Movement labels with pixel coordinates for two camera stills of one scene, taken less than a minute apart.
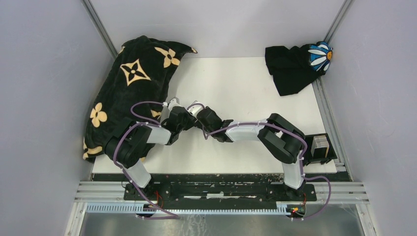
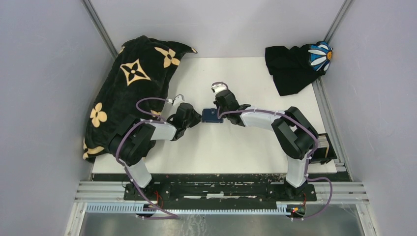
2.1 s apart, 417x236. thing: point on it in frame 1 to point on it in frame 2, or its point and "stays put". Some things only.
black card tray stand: [320, 155] stays put
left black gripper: [191, 123] stays put
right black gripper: [203, 127] to [216, 103]
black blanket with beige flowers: [133, 88] stays put
